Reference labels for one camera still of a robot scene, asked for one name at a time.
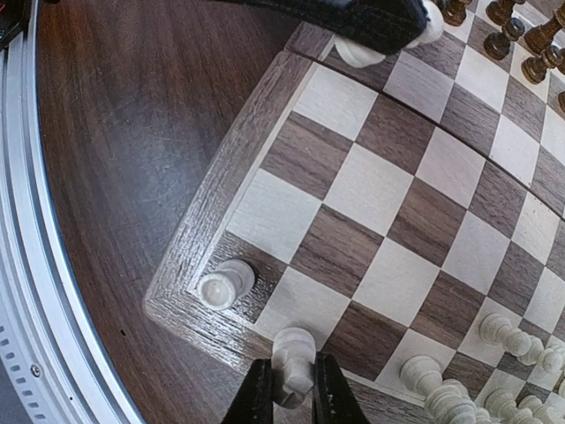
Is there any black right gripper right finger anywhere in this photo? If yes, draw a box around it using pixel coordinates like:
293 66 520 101
313 352 369 424

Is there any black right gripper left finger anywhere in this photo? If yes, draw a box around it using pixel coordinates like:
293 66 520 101
224 359 274 424

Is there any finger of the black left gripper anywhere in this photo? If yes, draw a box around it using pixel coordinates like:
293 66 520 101
246 0 420 39

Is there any white chess pawn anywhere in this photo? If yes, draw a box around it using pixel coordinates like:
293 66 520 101
335 1 447 68

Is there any white chess knight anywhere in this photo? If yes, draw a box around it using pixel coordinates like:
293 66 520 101
271 327 316 409

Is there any white chess queen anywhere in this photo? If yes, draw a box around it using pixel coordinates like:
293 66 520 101
400 355 477 423

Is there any white chess rook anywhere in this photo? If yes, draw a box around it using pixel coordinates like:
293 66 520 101
196 259 256 311

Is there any white chess bishop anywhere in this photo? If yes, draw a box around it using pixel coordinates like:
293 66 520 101
484 389 540 424

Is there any white chess king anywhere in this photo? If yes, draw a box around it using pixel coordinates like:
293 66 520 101
478 313 564 375

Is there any black chess piece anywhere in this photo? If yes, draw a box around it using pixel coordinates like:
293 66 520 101
483 18 525 61
521 45 564 84
442 0 472 27

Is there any wooden chess board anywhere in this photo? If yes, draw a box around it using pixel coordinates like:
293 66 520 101
144 1 564 423

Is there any front aluminium rail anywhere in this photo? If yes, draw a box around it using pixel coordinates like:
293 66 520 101
1 1 142 423

